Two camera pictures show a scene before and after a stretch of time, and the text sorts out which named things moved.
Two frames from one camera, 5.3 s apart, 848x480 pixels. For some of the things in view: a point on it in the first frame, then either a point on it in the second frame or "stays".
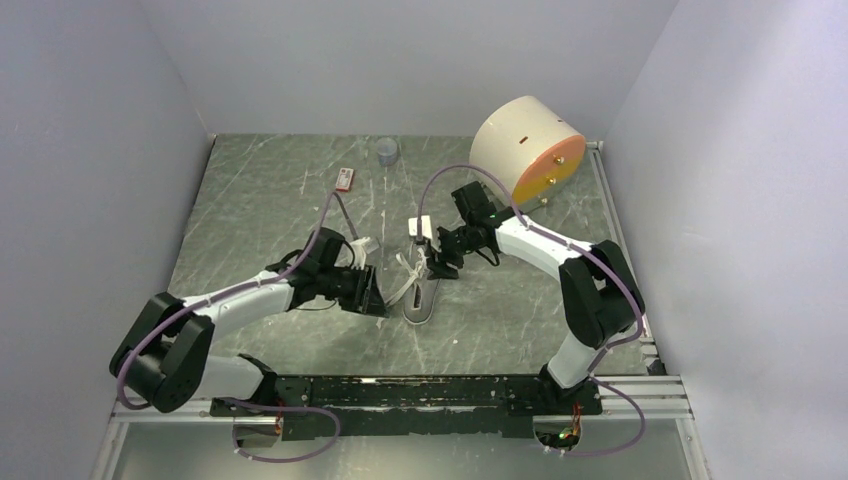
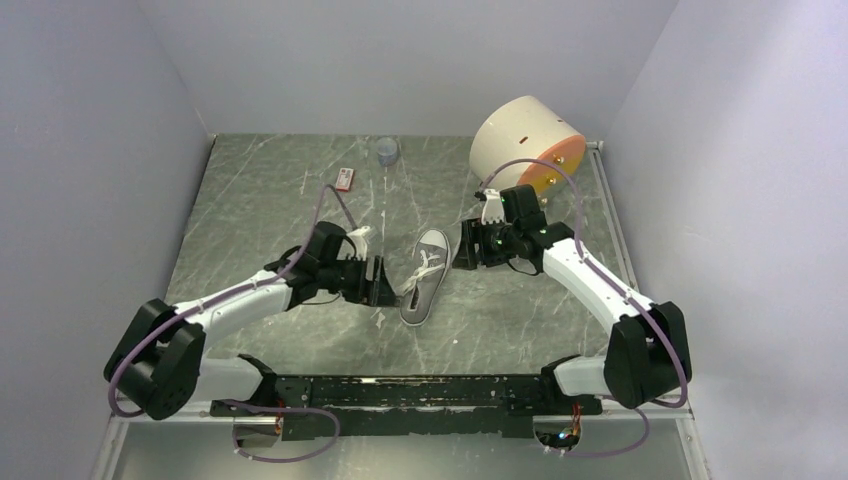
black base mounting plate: [421, 406] stays
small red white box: [344, 179] stays
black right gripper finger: [437, 268] -> [470, 253]
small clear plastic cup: [387, 149] stays
